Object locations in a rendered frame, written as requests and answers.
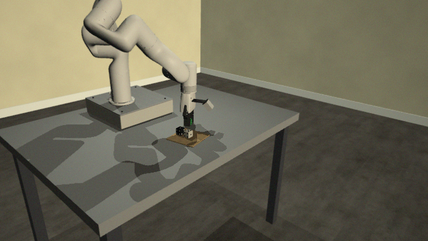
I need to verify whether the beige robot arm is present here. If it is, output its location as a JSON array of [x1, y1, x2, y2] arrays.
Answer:
[[82, 0, 196, 106]]

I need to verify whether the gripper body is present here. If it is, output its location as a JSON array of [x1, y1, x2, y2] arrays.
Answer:
[[180, 91, 196, 113]]

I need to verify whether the white die with black pips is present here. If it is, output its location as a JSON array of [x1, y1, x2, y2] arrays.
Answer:
[[184, 129, 192, 138]]

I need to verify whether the tan mottled mat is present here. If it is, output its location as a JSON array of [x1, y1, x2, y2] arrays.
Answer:
[[166, 130, 210, 148]]

